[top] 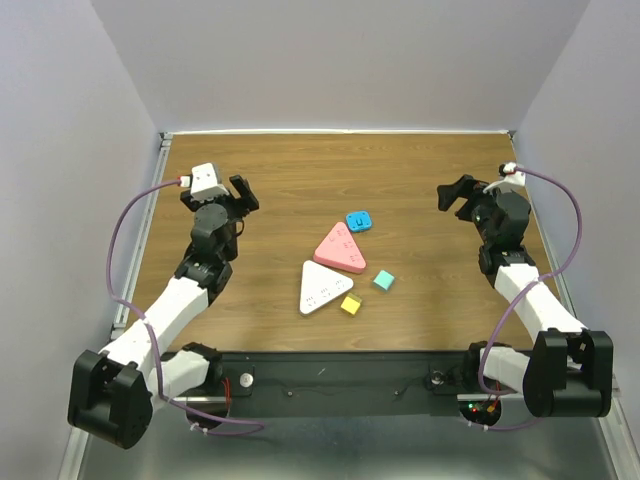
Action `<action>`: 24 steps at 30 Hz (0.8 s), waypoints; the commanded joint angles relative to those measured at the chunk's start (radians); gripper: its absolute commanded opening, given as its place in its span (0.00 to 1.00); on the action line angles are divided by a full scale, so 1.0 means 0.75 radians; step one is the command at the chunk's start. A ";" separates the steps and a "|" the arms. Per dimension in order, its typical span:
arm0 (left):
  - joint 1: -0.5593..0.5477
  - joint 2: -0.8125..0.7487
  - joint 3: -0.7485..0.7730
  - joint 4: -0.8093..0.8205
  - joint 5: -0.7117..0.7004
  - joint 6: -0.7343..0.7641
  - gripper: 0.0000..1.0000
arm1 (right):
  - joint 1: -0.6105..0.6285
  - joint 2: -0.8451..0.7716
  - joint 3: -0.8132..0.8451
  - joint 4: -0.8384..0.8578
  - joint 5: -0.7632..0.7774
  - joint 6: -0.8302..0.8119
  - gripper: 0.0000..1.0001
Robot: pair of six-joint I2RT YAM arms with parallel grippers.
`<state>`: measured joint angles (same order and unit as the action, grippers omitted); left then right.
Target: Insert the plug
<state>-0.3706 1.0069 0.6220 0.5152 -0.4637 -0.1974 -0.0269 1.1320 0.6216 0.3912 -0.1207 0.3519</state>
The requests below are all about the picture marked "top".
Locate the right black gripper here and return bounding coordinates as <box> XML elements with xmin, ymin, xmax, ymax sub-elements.
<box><xmin>437</xmin><ymin>174</ymin><xmax>512</xmax><ymax>245</ymax></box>

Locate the blue square plug adapter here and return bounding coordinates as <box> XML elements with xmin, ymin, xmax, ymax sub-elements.
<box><xmin>345</xmin><ymin>210</ymin><xmax>373</xmax><ymax>233</ymax></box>

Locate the teal cube charger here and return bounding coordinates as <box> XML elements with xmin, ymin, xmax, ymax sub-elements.
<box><xmin>373</xmin><ymin>270</ymin><xmax>395</xmax><ymax>292</ymax></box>

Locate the pink triangular power strip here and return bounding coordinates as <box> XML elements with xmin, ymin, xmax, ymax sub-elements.
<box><xmin>313</xmin><ymin>221</ymin><xmax>367</xmax><ymax>274</ymax></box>

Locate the white triangular power strip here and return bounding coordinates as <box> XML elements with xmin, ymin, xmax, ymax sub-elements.
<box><xmin>299</xmin><ymin>260</ymin><xmax>354</xmax><ymax>315</ymax></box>

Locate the yellow cube usb charger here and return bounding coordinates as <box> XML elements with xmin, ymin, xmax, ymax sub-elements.
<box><xmin>340</xmin><ymin>293</ymin><xmax>362</xmax><ymax>316</ymax></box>

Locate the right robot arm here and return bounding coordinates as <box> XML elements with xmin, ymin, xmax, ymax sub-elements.
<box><xmin>437</xmin><ymin>166</ymin><xmax>614</xmax><ymax>418</ymax></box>

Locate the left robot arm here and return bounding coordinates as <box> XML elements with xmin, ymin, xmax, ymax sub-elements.
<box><xmin>67</xmin><ymin>164</ymin><xmax>259</xmax><ymax>449</ymax></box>

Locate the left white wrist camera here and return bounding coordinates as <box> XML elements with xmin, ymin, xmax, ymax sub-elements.
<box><xmin>180</xmin><ymin>163</ymin><xmax>228</xmax><ymax>202</ymax></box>

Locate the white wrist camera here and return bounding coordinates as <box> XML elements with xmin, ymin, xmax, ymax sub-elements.
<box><xmin>483</xmin><ymin>162</ymin><xmax>526</xmax><ymax>194</ymax></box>
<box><xmin>180</xmin><ymin>163</ymin><xmax>228</xmax><ymax>202</ymax></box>

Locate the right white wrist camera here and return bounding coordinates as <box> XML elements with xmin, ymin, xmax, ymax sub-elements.
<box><xmin>483</xmin><ymin>162</ymin><xmax>526</xmax><ymax>194</ymax></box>

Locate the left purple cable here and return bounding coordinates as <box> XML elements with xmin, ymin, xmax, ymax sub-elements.
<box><xmin>105</xmin><ymin>178</ymin><xmax>266</xmax><ymax>438</ymax></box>

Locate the aluminium frame rail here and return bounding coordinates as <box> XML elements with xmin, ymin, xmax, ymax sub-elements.
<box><xmin>58</xmin><ymin>132</ymin><xmax>174</xmax><ymax>479</ymax></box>

